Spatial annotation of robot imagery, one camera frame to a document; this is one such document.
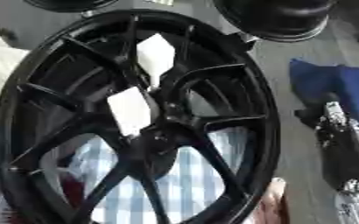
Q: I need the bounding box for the black spoked wheel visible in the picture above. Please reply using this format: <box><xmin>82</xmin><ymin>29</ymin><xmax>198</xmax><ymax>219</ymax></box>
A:
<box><xmin>0</xmin><ymin>8</ymin><xmax>283</xmax><ymax>224</ymax></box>

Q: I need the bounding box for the black round wheel rim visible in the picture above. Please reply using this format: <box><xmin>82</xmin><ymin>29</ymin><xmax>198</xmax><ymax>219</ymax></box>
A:
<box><xmin>21</xmin><ymin>0</ymin><xmax>122</xmax><ymax>13</ymax></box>
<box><xmin>210</xmin><ymin>0</ymin><xmax>339</xmax><ymax>44</ymax></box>

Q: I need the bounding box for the blue fabric object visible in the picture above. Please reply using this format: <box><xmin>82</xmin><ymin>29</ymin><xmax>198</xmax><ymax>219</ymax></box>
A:
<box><xmin>288</xmin><ymin>57</ymin><xmax>359</xmax><ymax>138</ymax></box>

